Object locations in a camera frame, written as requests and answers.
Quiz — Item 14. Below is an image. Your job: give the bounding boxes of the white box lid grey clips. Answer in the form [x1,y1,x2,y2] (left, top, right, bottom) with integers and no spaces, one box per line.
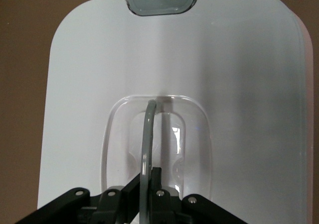
[36,0,309,224]

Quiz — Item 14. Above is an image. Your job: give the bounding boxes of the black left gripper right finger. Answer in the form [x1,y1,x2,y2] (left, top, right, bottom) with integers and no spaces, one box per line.
[149,166,247,224]

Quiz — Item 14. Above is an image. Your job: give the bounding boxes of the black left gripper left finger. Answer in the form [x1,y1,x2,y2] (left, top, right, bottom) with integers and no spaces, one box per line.
[13,170,148,224]

